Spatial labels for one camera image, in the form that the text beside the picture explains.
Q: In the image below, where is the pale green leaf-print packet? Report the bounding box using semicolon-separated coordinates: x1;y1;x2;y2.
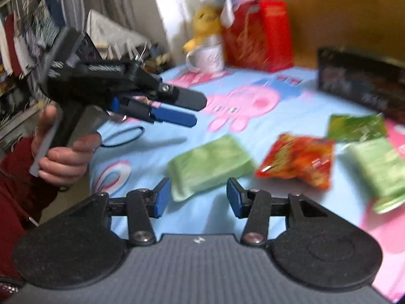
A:
166;135;255;202

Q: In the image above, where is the red spicy snack packet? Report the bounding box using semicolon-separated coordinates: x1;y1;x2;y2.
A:
255;132;334;191

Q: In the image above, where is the dark green pickle packet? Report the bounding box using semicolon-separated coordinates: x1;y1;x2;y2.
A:
326;114;387;143

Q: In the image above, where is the pale green snack packet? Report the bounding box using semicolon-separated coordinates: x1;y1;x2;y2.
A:
345;137;404;214

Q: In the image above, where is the red sleeve forearm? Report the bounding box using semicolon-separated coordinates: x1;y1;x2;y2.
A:
1;137;57;285

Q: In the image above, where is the person's left hand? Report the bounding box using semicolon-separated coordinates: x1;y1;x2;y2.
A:
32;105;102;187

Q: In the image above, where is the white enamel mug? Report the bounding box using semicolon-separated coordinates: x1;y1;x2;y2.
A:
185;43;225;74

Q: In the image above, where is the grey folded cloth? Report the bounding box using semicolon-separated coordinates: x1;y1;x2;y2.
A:
86;9;152;53

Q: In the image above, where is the Peppa Pig bed sheet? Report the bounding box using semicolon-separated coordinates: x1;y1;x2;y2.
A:
90;67;404;301

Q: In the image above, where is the white wifi router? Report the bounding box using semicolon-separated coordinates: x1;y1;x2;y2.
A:
106;39;158;65

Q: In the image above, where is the yellow duck plush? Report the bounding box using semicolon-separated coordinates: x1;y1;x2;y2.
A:
183;6;221;53

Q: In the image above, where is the red gift box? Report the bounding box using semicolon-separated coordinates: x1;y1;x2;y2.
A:
222;0;294;73

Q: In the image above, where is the black cardboard box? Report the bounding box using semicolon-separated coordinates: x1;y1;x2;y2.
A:
317;47;404;124

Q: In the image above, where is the black cable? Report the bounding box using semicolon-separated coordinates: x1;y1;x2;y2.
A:
99;125;146;148

